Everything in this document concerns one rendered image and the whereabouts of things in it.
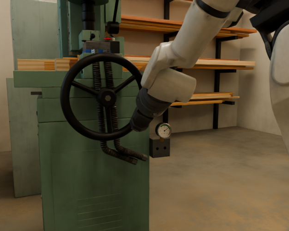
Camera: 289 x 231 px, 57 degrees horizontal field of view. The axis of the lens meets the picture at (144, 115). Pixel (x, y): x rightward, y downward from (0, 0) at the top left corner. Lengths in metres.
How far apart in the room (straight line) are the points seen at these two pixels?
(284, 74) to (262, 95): 4.02
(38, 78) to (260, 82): 4.07
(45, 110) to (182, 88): 0.58
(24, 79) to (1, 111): 2.51
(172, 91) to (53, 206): 0.72
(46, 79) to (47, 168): 0.33
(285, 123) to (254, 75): 4.09
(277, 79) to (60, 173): 0.81
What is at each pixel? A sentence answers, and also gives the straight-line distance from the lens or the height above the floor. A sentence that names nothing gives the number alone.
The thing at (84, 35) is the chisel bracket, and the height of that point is 1.05.
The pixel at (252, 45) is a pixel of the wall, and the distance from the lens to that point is 4.91.
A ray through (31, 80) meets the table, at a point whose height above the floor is 0.86.
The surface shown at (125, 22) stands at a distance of 3.36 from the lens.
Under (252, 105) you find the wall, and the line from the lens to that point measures 4.84.
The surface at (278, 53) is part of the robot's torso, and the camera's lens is 0.71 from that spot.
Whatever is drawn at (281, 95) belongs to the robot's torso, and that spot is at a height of 0.83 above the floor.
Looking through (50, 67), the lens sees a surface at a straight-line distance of 1.20.
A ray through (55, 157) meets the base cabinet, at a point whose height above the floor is 0.57.
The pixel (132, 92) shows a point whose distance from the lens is 1.09.
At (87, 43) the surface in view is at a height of 0.99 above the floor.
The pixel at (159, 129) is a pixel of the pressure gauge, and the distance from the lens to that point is 1.09.
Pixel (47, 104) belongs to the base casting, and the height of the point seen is 0.78.
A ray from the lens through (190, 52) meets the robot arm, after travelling 0.55.
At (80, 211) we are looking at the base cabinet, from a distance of 1.17.
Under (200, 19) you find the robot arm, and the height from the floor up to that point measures 0.98.
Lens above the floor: 0.88
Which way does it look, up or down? 8 degrees down
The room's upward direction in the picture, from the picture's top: straight up
